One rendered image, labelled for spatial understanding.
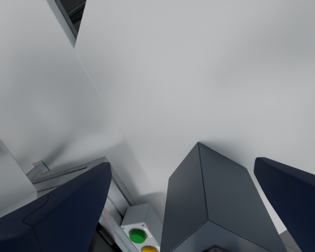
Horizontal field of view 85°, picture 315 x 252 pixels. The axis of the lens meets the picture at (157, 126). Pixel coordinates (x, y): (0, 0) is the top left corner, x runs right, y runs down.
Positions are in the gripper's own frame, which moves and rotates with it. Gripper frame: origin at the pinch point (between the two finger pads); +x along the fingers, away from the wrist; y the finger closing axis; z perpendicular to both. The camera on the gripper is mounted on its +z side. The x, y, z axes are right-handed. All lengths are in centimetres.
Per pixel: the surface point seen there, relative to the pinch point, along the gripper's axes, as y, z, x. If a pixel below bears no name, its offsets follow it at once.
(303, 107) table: -26.6, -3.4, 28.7
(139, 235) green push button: 7.9, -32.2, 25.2
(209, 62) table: -8.3, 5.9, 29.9
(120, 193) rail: 13.6, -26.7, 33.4
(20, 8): 27.8, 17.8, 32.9
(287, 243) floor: -120, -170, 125
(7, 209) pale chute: 31.5, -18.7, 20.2
